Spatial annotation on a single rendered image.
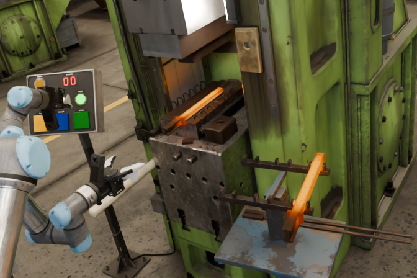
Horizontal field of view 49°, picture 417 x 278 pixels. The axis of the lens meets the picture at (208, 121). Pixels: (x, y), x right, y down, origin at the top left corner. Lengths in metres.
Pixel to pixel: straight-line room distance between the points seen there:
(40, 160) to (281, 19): 0.90
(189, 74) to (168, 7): 0.59
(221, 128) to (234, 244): 0.44
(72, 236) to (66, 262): 1.38
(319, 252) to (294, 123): 0.48
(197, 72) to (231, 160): 0.59
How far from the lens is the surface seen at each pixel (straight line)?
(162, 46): 1.78
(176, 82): 2.14
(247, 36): 1.69
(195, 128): 1.86
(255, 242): 1.71
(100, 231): 3.09
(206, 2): 1.77
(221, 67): 2.28
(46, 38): 6.69
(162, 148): 1.96
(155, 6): 1.74
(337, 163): 2.28
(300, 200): 1.43
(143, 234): 2.95
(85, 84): 2.11
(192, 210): 2.08
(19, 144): 1.31
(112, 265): 2.80
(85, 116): 2.09
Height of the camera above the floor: 1.82
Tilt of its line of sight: 27 degrees down
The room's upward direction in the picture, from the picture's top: 11 degrees counter-clockwise
